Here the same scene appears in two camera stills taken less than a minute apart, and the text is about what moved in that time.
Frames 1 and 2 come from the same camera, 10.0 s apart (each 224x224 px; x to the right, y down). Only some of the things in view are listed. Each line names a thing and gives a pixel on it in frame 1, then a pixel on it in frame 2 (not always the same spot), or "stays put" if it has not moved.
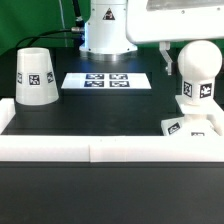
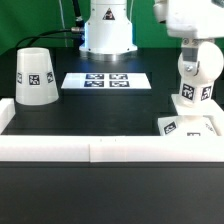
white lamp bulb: x=198 y=62 stays put
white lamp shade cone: x=36 y=83 stays put
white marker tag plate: x=130 y=80 stays put
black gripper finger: x=164 y=47 -> x=190 y=54
